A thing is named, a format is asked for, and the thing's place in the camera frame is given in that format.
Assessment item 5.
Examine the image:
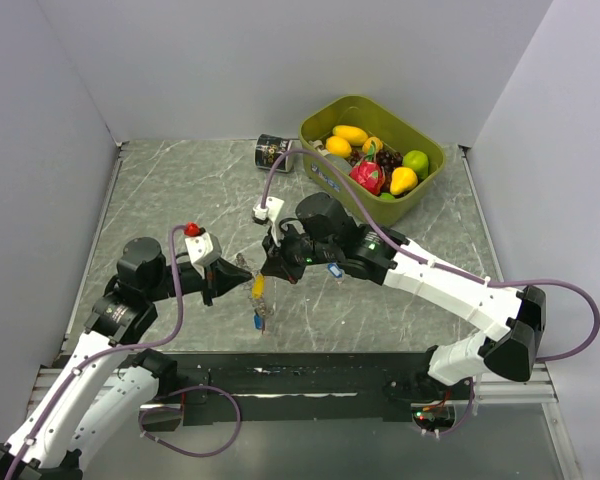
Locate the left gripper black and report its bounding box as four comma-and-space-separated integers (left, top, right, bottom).
145, 255, 251, 305

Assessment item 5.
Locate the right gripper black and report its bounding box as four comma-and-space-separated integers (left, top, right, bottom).
261, 218, 340, 284

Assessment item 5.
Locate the round metal key ring disc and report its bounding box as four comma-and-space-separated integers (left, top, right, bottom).
235, 253, 275, 333

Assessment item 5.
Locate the yellow tag key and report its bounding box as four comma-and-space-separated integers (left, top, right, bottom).
251, 274, 266, 300

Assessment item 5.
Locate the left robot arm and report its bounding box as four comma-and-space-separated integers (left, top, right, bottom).
0, 232, 253, 479

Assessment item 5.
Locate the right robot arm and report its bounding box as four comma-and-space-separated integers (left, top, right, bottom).
252, 193, 546, 399

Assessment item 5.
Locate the blue tag loose key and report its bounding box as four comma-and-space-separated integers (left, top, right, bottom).
327, 263, 343, 278

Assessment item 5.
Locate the black printed paper cup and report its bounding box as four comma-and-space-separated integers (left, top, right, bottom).
254, 134, 294, 170

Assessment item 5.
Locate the red dragon fruit toy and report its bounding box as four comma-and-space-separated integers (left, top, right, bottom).
349, 161, 385, 196

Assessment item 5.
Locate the yellow lemon toy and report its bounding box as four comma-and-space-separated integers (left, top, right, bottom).
325, 136, 352, 159

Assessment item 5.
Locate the yellow mango toy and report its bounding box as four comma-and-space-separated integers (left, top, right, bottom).
332, 125, 369, 147

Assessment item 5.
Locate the dark grapes toy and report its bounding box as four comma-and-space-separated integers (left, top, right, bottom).
348, 149, 403, 180

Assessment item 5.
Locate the yellow pear toy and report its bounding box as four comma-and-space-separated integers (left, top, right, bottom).
389, 167, 419, 197

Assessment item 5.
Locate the orange fruit toy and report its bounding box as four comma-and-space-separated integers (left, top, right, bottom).
361, 136, 383, 155

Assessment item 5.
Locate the green apple toy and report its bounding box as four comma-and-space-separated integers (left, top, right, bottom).
402, 150, 429, 181

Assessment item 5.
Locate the green plastic bin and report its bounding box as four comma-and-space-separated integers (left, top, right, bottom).
299, 95, 446, 226

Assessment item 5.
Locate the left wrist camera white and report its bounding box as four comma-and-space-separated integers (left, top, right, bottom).
185, 232, 222, 277

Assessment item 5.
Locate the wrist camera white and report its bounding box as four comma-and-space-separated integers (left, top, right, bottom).
185, 232, 222, 277
252, 196, 285, 246

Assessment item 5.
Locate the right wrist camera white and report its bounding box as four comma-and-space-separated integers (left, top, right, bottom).
252, 196, 285, 246

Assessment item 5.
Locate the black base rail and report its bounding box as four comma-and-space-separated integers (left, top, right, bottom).
117, 352, 474, 426

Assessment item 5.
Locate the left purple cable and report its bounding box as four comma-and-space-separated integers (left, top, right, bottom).
2, 224, 242, 480

